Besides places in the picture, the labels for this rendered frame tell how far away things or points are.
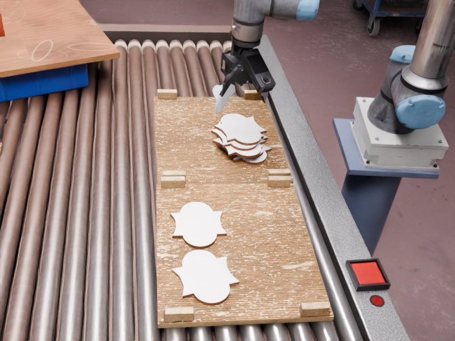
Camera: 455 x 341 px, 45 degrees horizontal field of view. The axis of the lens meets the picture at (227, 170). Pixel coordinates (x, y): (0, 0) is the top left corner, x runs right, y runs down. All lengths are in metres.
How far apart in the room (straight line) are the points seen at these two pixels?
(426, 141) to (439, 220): 1.33
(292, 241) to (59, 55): 0.90
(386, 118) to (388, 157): 0.11
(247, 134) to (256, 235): 0.32
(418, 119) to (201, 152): 0.57
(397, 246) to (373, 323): 1.55
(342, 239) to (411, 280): 1.30
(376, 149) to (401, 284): 1.07
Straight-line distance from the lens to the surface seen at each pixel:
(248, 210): 1.31
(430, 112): 1.46
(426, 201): 3.04
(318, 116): 3.48
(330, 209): 1.39
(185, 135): 1.53
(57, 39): 1.81
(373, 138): 1.61
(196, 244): 1.21
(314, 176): 1.48
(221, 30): 2.11
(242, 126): 1.49
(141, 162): 1.46
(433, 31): 1.37
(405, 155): 1.65
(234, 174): 1.41
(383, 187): 1.76
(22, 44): 1.79
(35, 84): 1.73
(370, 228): 1.87
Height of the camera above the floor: 1.82
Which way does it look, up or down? 39 degrees down
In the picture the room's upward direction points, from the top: 6 degrees clockwise
